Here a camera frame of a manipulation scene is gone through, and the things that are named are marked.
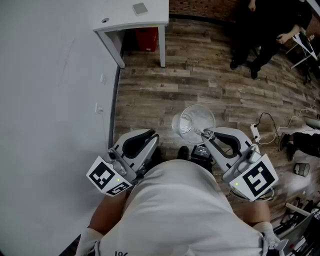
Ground black screen device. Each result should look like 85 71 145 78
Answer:
190 144 213 161

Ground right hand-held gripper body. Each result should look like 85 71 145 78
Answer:
221 145 280 203

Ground white power strip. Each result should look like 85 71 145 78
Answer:
249 123 261 142

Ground white metal frame stand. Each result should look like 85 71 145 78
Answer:
286 31 320 70

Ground black wire mesh bin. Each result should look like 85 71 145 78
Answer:
293 162 310 178

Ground white table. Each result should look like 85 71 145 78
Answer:
92 0 170 69

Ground clear glass cup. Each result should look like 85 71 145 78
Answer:
171 104 216 145

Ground person's right black shoe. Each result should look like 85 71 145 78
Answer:
176 145 190 161

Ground person's black trousers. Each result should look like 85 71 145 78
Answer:
144 146 215 176

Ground grey square coaster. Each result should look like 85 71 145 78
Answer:
131 2 149 17

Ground white floor cable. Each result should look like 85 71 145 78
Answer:
257 98 318 145

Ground person's left forearm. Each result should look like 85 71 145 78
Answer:
89 191 127 236

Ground person's right forearm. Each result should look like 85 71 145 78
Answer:
241 197 272 228

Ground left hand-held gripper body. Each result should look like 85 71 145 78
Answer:
86 147 148 198

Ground person's white t-shirt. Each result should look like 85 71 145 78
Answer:
74 159 282 256

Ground red box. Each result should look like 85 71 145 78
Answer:
135 26 159 53

